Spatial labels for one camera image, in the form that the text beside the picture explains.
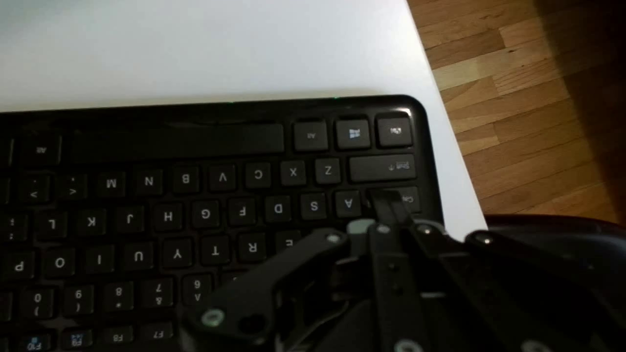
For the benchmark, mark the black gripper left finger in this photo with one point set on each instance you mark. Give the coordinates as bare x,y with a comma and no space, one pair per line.
274,286

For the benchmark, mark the black leather office chair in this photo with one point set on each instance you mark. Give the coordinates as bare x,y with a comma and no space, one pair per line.
587,241

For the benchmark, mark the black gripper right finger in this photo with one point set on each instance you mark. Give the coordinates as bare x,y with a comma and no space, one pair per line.
470,286

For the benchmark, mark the black computer keyboard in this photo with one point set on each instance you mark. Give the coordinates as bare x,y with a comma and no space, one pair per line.
163,176

